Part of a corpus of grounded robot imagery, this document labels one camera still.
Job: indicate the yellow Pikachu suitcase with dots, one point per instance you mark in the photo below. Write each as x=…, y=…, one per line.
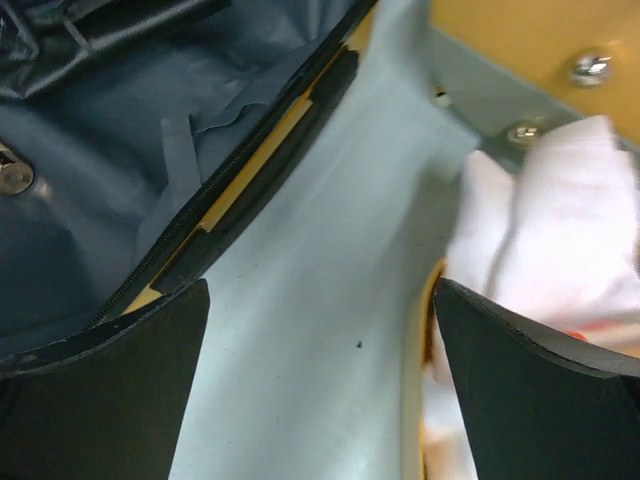
x=116, y=116

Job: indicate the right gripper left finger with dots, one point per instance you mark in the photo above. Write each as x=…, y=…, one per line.
x=107, y=403

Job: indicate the yellow plastic basket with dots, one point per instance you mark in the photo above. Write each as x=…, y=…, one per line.
x=426, y=320

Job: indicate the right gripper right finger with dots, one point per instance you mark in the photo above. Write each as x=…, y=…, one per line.
x=537, y=404

